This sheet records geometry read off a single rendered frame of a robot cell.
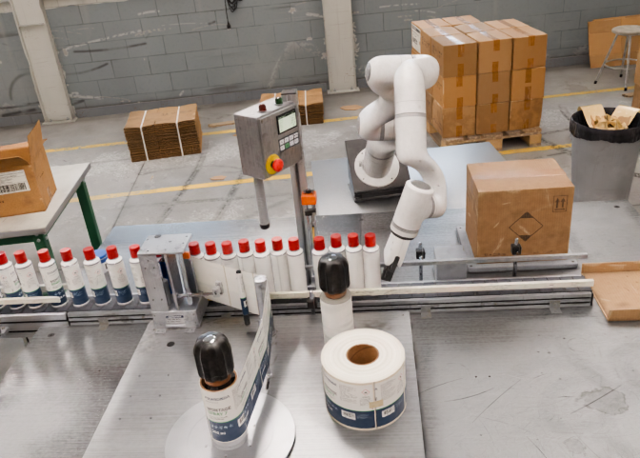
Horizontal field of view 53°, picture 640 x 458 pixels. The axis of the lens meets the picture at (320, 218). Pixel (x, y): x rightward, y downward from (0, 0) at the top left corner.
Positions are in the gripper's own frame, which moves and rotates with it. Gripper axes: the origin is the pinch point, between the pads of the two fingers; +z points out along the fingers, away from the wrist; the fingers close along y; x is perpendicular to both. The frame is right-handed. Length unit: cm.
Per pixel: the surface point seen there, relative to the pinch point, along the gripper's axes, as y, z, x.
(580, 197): -210, 33, 147
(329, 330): 31.4, 2.9, -16.5
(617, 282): -6, -14, 72
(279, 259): 1.9, 3.4, -33.5
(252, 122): 0, -37, -51
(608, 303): 5, -12, 65
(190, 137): -367, 130, -131
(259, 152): 1, -28, -47
